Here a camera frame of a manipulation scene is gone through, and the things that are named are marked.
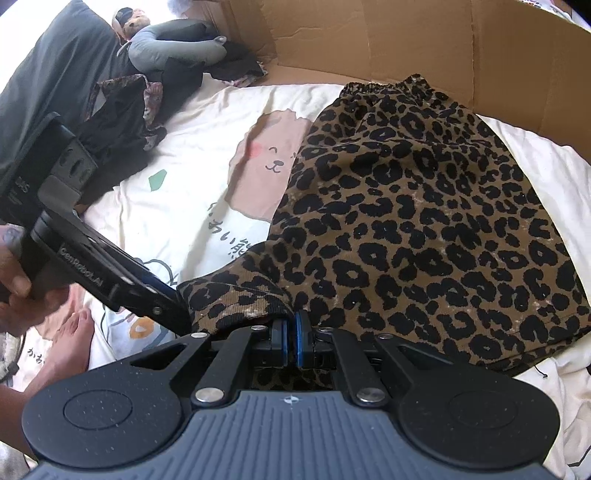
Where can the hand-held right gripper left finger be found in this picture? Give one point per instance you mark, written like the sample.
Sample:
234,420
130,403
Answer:
281,344

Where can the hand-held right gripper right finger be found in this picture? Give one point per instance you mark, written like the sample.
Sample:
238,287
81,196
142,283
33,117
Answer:
302,344

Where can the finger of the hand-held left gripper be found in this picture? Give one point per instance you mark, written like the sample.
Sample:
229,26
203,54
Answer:
157,300

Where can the leopard print skirt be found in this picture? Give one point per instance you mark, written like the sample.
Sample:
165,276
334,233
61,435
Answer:
415,207

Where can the dark clothes heap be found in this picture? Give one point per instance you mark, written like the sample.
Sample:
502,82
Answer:
231,60

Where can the person's left hand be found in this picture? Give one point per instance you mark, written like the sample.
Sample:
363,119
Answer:
21,314

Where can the person's bare foot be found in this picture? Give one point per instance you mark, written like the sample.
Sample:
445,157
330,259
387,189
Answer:
69,341

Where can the black floral garment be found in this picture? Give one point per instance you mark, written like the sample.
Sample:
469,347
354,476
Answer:
120,120

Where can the white printed blanket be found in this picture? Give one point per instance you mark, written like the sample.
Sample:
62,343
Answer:
194,138

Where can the dark grey pillow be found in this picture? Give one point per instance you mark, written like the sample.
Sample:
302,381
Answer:
55,60

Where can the grey neck pillow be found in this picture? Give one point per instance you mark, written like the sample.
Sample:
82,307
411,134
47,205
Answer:
152,46

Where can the plush toy with black cap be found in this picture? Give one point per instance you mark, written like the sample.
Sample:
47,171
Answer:
133,21

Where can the brown cardboard box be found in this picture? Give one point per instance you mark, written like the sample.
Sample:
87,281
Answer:
369,37

